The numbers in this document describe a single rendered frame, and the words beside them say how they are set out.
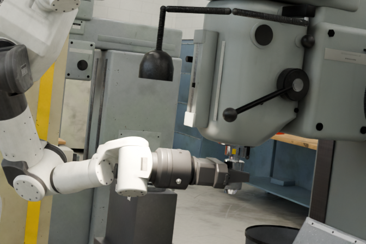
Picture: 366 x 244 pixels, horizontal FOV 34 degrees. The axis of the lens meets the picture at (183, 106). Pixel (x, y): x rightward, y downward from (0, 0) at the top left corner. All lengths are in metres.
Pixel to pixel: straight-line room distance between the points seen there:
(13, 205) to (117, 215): 1.30
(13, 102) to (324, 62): 0.68
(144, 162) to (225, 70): 0.26
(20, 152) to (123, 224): 0.46
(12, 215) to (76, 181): 1.66
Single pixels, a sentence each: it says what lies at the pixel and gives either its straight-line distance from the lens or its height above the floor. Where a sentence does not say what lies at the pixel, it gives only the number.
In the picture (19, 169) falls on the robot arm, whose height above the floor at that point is 1.19.
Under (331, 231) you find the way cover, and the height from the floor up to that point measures 1.08.
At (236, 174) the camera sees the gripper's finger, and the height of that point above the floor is 1.24.
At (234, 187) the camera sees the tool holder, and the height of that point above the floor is 1.21.
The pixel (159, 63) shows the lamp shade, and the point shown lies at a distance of 1.21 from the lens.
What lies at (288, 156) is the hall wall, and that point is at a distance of 8.04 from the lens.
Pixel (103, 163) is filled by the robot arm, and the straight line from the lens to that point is 1.36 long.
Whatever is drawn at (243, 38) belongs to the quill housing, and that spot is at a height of 1.54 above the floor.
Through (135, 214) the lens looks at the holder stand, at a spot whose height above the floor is 1.06.
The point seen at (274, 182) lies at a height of 0.24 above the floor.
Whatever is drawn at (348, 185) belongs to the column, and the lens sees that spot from 1.62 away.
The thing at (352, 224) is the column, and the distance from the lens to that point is 1.62.
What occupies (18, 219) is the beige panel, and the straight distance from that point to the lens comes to 3.04.
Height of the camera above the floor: 1.45
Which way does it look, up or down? 3 degrees down
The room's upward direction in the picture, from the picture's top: 6 degrees clockwise
